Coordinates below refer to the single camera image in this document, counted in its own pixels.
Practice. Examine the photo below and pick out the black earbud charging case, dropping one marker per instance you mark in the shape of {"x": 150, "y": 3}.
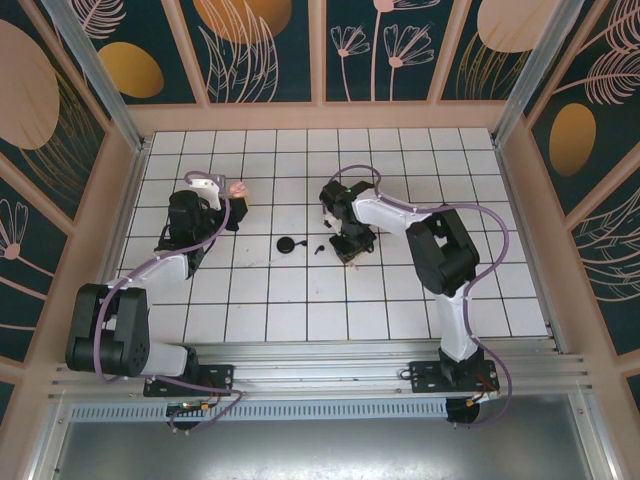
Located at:
{"x": 286, "y": 245}

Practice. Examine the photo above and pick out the grey metal sheet panel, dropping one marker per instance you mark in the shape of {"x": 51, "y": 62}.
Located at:
{"x": 320, "y": 450}

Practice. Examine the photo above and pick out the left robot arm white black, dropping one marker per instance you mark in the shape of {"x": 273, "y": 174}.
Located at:
{"x": 160, "y": 267}

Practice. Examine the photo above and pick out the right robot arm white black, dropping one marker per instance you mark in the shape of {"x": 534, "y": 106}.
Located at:
{"x": 385, "y": 212}

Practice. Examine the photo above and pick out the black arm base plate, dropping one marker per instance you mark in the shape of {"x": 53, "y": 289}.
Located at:
{"x": 425, "y": 377}
{"x": 220, "y": 377}

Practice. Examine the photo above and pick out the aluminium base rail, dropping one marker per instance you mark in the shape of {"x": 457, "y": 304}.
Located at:
{"x": 320, "y": 370}

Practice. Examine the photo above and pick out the aluminium corner post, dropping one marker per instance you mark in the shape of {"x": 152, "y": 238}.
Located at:
{"x": 104, "y": 80}
{"x": 538, "y": 75}

